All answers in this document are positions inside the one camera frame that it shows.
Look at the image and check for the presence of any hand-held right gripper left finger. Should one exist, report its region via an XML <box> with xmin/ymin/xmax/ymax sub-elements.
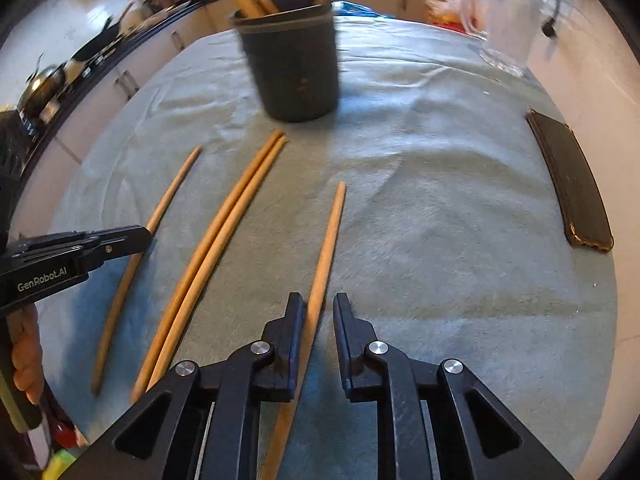
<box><xmin>60</xmin><ymin>292</ymin><xmax>307</xmax><ymax>480</ymax></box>

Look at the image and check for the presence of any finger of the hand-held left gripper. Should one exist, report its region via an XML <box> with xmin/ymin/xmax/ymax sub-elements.
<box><xmin>5</xmin><ymin>225</ymin><xmax>154</xmax><ymax>267</ymax></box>

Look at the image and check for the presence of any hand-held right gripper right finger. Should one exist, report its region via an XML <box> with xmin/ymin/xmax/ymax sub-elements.
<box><xmin>332</xmin><ymin>292</ymin><xmax>576</xmax><ymax>480</ymax></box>

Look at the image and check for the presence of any dark grey utensil holder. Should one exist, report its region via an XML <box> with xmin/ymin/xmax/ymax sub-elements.
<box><xmin>230</xmin><ymin>0</ymin><xmax>342</xmax><ymax>123</ymax></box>

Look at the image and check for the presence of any person's left hand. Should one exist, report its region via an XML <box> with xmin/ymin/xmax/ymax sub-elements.
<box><xmin>9</xmin><ymin>305</ymin><xmax>45</xmax><ymax>403</ymax></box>

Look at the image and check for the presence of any dark basket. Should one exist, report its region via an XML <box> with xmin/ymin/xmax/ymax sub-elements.
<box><xmin>0</xmin><ymin>110</ymin><xmax>37</xmax><ymax>181</ymax></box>

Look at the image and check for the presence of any black kitchen countertop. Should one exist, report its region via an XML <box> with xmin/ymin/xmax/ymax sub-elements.
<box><xmin>15</xmin><ymin>0</ymin><xmax>476</xmax><ymax>161</ymax></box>

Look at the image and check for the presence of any red plastic object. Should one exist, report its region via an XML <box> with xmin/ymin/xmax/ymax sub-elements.
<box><xmin>52</xmin><ymin>420</ymin><xmax>83</xmax><ymax>448</ymax></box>

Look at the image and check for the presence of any grey green tablecloth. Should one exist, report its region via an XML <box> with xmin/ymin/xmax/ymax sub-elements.
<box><xmin>37</xmin><ymin>10</ymin><xmax>618</xmax><ymax>480</ymax></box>

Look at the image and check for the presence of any steel wok with lid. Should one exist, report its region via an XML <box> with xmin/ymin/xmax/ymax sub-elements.
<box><xmin>20</xmin><ymin>55</ymin><xmax>67</xmax><ymax>117</ymax></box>

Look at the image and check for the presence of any yellow green plastic object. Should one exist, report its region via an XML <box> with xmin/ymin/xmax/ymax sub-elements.
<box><xmin>42</xmin><ymin>447</ymin><xmax>88</xmax><ymax>480</ymax></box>

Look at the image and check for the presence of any black frying pan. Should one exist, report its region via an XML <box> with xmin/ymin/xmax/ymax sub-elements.
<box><xmin>70</xmin><ymin>16</ymin><xmax>122</xmax><ymax>62</ymax></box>

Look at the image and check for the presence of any black smartphone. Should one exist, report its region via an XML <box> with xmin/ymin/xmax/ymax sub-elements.
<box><xmin>526</xmin><ymin>109</ymin><xmax>614</xmax><ymax>254</ymax></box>

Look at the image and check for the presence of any blue plastic bag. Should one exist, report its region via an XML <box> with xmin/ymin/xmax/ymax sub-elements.
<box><xmin>332</xmin><ymin>2</ymin><xmax>387</xmax><ymax>19</ymax></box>

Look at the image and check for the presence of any clear bag with orange contents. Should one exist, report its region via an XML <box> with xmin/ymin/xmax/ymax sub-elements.
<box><xmin>425</xmin><ymin>0</ymin><xmax>472</xmax><ymax>26</ymax></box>

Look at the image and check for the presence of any clear glass pitcher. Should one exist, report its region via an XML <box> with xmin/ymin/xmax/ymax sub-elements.
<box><xmin>462</xmin><ymin>0</ymin><xmax>547</xmax><ymax>78</ymax></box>

